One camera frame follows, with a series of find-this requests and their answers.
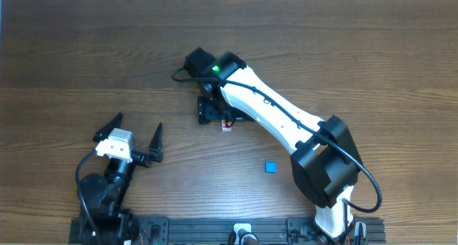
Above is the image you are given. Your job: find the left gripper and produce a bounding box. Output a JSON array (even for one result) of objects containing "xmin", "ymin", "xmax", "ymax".
[{"xmin": 92, "ymin": 112, "xmax": 165, "ymax": 168}]

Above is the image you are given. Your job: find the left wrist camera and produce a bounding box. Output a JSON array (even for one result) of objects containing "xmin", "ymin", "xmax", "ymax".
[{"xmin": 94, "ymin": 128, "xmax": 135, "ymax": 163}]

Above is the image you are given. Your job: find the mounting rail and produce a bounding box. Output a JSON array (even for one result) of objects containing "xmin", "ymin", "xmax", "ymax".
[{"xmin": 69, "ymin": 216, "xmax": 386, "ymax": 245}]

